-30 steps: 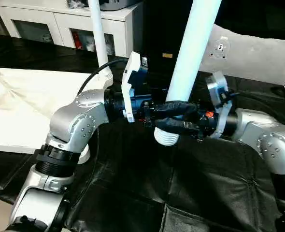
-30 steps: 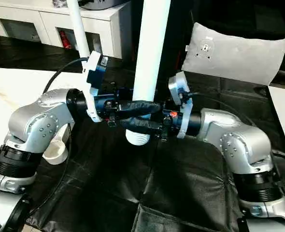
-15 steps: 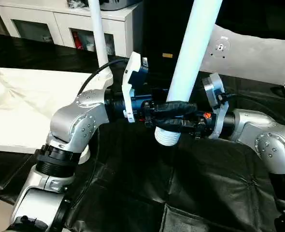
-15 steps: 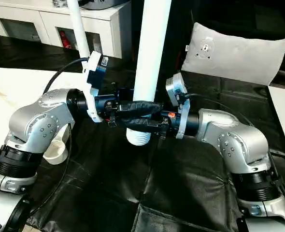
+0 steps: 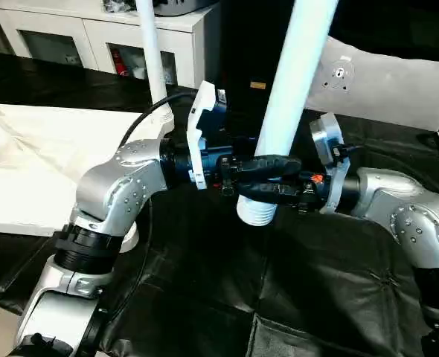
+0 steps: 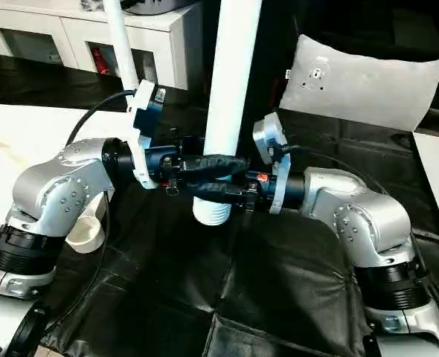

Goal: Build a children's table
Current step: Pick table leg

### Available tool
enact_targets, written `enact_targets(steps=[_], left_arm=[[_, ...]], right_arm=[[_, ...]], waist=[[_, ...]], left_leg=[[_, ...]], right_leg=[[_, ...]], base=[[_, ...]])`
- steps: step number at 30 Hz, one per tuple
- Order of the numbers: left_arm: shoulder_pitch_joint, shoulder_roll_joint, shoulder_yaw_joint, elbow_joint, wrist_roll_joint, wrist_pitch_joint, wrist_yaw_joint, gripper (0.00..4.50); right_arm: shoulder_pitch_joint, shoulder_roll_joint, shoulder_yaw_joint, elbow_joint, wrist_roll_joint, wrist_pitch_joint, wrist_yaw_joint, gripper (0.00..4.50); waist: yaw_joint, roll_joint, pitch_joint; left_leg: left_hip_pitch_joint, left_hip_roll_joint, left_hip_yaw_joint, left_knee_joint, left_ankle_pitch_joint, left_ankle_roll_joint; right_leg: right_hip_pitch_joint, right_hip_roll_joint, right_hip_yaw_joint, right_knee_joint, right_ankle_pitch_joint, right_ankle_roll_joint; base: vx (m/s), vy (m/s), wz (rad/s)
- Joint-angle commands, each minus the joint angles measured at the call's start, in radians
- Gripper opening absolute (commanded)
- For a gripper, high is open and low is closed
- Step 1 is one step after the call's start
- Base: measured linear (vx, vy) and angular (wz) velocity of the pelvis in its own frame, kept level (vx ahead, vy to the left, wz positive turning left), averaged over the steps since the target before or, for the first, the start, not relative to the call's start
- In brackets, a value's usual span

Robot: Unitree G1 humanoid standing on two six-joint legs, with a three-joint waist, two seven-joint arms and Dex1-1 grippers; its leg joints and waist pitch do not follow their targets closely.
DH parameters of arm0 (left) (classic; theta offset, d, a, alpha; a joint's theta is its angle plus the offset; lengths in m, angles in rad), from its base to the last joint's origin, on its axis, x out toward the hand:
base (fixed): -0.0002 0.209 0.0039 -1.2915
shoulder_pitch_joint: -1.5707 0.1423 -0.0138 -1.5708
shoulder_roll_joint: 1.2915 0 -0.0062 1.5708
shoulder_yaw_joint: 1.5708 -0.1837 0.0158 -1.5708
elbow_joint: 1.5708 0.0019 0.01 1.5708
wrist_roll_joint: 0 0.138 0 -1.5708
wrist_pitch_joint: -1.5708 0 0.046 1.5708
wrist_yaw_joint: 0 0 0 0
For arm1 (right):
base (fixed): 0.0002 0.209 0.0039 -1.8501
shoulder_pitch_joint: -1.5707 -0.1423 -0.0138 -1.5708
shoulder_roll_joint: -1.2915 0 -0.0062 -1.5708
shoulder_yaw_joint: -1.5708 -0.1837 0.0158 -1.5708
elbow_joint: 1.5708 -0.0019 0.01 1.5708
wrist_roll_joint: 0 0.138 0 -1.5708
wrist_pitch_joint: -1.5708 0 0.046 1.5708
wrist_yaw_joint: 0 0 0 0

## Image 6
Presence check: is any white plastic table leg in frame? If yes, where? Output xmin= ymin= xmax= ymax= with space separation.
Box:
xmin=102 ymin=0 xmax=141 ymax=94
xmin=192 ymin=0 xmax=263 ymax=225

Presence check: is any black work mat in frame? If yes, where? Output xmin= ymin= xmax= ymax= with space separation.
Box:
xmin=0 ymin=51 xmax=439 ymax=357

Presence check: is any small red bottle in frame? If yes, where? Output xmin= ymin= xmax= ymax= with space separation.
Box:
xmin=91 ymin=48 xmax=107 ymax=77

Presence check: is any white cabinet with glass doors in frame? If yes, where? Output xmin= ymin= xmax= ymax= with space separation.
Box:
xmin=0 ymin=0 xmax=205 ymax=91

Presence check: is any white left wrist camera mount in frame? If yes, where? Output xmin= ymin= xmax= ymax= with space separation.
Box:
xmin=126 ymin=80 xmax=167 ymax=190

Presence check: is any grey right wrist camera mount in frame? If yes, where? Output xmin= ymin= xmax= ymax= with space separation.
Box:
xmin=251 ymin=113 xmax=293 ymax=216

